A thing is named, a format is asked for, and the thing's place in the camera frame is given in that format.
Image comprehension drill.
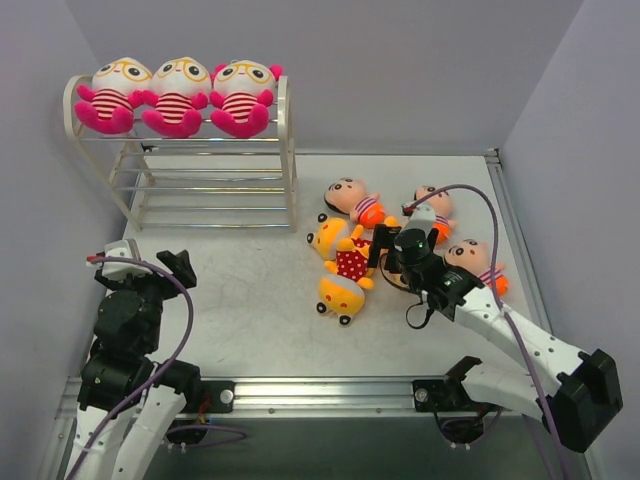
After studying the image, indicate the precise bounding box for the yellow bear plush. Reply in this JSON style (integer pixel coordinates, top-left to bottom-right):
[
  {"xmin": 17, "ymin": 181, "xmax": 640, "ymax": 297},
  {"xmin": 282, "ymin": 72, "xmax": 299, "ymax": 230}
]
[
  {"xmin": 306, "ymin": 212, "xmax": 375, "ymax": 290},
  {"xmin": 315, "ymin": 274, "xmax": 366, "ymax": 327},
  {"xmin": 383, "ymin": 216, "xmax": 402, "ymax": 228}
]

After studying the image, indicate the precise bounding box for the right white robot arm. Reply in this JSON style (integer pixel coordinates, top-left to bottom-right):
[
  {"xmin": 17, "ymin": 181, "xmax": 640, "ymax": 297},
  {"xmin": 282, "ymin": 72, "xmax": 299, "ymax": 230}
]
[{"xmin": 369, "ymin": 224, "xmax": 623, "ymax": 453}]

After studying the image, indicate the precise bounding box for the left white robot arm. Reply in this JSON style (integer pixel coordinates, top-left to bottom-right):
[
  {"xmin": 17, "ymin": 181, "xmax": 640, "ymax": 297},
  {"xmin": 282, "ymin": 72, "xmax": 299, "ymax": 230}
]
[{"xmin": 65, "ymin": 248, "xmax": 202, "ymax": 479}]

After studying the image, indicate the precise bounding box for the cream two-tier shelf rack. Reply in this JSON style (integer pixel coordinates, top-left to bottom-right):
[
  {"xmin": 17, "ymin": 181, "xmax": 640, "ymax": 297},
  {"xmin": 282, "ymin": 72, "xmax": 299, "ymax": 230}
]
[{"xmin": 62, "ymin": 76, "xmax": 297, "ymax": 231}]

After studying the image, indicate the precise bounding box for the peach boy plush right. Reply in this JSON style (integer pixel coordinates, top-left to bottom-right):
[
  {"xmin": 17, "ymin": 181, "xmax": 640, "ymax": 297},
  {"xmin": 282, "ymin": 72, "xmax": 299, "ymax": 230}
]
[{"xmin": 444, "ymin": 239, "xmax": 509, "ymax": 296}]

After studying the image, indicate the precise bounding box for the peach boy plush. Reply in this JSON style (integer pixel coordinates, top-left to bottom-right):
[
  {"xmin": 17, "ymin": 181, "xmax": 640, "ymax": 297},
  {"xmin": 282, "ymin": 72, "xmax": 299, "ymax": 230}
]
[
  {"xmin": 324, "ymin": 177, "xmax": 386, "ymax": 229},
  {"xmin": 427, "ymin": 191, "xmax": 457, "ymax": 245},
  {"xmin": 444, "ymin": 239, "xmax": 509, "ymax": 296}
]

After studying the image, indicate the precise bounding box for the peach boy plush left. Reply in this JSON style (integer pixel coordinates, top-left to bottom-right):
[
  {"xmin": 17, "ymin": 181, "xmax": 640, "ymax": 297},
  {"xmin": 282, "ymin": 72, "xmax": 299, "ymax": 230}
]
[{"xmin": 324, "ymin": 177, "xmax": 386, "ymax": 229}]

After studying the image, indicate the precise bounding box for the peach boy plush middle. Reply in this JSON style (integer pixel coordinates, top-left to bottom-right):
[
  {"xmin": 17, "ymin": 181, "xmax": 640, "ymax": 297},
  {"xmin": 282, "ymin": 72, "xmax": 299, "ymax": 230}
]
[{"xmin": 427, "ymin": 191, "xmax": 457, "ymax": 245}]

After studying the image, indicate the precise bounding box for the pink plush with glasses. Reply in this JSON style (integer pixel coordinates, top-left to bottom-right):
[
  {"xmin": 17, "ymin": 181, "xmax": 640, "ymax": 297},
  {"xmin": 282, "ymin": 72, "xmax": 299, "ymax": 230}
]
[{"xmin": 74, "ymin": 57, "xmax": 152, "ymax": 135}]

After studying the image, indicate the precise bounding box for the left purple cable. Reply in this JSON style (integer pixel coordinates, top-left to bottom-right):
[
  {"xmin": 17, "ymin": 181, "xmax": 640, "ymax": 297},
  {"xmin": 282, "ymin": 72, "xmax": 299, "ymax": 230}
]
[{"xmin": 64, "ymin": 255, "xmax": 249, "ymax": 480}]

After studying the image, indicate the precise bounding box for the purple cable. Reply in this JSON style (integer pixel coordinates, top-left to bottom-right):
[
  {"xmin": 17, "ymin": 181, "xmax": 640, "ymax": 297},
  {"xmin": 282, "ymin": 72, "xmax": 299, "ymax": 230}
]
[
  {"xmin": 64, "ymin": 255, "xmax": 249, "ymax": 480},
  {"xmin": 412, "ymin": 183, "xmax": 571, "ymax": 480}
]

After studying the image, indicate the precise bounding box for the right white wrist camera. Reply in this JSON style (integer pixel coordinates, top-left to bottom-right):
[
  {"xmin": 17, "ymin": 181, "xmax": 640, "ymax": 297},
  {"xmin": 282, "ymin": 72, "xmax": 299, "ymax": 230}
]
[{"xmin": 402, "ymin": 200, "xmax": 436, "ymax": 234}]

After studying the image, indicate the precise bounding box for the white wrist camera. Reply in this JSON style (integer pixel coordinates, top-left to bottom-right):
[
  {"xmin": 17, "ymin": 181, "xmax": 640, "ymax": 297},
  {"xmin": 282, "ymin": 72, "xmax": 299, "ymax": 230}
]
[
  {"xmin": 402, "ymin": 200, "xmax": 436, "ymax": 234},
  {"xmin": 86, "ymin": 238, "xmax": 150, "ymax": 282}
]

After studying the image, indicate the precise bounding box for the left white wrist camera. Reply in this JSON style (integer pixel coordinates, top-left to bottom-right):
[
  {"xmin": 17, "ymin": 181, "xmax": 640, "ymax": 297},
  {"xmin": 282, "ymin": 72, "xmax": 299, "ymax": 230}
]
[{"xmin": 86, "ymin": 238, "xmax": 150, "ymax": 282}]

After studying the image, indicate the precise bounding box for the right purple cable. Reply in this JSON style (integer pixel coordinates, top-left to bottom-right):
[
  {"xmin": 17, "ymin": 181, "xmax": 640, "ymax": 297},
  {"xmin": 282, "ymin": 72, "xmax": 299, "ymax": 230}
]
[{"xmin": 412, "ymin": 183, "xmax": 571, "ymax": 480}]

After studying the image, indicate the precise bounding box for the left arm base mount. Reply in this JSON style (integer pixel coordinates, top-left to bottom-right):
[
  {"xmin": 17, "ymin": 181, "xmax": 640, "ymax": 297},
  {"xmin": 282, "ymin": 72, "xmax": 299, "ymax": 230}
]
[{"xmin": 181, "ymin": 380, "xmax": 236, "ymax": 415}]

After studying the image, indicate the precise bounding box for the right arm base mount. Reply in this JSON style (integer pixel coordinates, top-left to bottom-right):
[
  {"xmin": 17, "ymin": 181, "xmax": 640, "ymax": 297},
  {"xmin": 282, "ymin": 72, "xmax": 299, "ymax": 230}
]
[{"xmin": 412, "ymin": 356, "xmax": 496, "ymax": 414}]

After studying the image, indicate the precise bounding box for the aluminium front rail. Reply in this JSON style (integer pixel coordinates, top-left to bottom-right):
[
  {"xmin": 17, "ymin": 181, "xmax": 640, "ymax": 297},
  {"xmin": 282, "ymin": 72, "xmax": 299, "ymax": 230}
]
[{"xmin": 54, "ymin": 377, "xmax": 551, "ymax": 420}]

